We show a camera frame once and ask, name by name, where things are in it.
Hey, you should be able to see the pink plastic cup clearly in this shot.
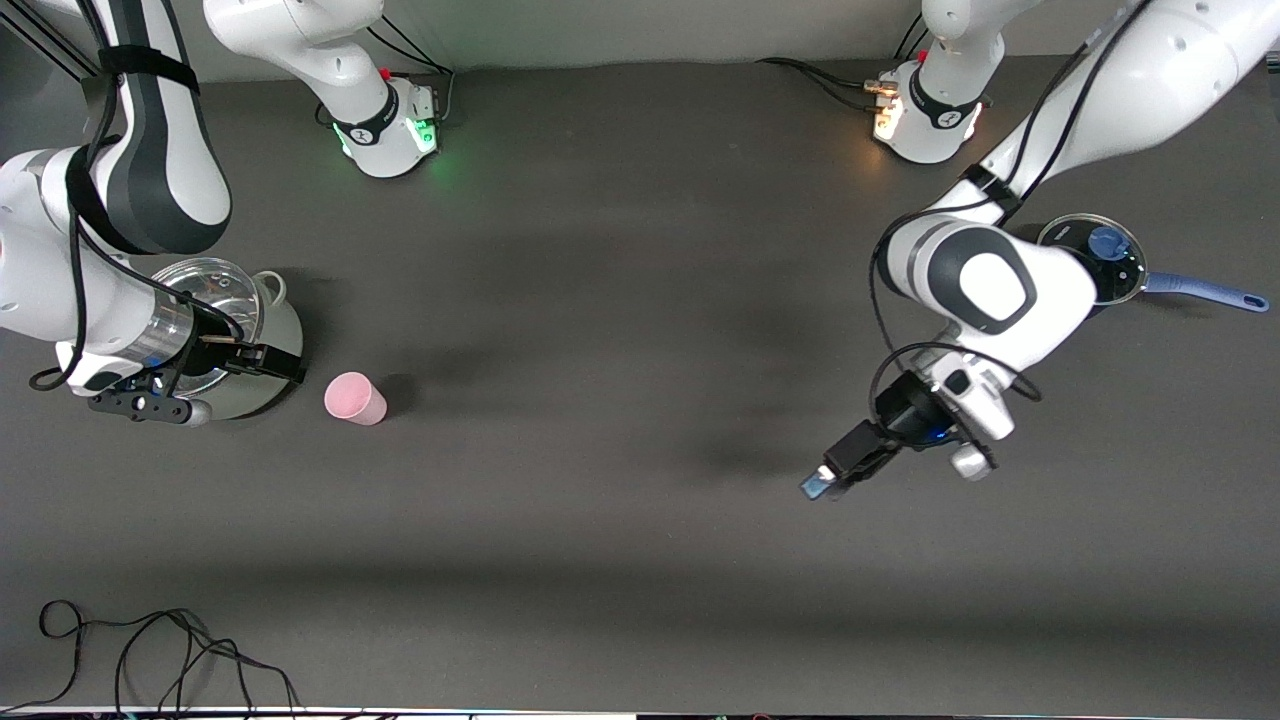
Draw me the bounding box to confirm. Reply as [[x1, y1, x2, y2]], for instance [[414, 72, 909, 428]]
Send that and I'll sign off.
[[324, 372, 388, 427]]

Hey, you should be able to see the pale green stock pot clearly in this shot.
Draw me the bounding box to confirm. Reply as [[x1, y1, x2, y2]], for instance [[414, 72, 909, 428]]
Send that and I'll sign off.
[[150, 257, 304, 421]]

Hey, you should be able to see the glass lid with copper knob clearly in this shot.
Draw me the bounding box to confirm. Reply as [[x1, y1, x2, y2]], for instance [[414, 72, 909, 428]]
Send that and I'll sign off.
[[150, 257, 265, 397]]

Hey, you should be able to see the glass lid with blue knob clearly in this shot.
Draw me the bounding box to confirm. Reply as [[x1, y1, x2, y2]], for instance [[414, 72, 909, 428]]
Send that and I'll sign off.
[[1038, 213, 1148, 306]]

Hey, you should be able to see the dark blue saucepan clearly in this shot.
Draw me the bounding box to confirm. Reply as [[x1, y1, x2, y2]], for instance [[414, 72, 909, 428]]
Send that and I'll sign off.
[[1010, 213, 1271, 317]]

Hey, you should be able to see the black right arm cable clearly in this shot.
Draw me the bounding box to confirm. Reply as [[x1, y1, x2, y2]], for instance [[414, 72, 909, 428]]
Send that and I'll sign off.
[[28, 0, 247, 393]]

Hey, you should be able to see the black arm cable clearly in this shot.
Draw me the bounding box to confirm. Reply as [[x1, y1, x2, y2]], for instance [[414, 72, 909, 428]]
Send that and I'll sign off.
[[868, 0, 1151, 421], [28, 0, 247, 393]]

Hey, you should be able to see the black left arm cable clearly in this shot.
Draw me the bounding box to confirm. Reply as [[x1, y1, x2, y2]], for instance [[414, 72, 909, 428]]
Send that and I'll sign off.
[[868, 0, 1151, 421]]

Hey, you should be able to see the loose black cable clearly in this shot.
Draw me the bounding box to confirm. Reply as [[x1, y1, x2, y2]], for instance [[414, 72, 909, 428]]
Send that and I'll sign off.
[[0, 600, 301, 717]]

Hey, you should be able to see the black base power cable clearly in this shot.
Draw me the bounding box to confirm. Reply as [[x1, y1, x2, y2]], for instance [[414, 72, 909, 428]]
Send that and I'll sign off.
[[755, 20, 936, 111], [365, 12, 457, 126]]

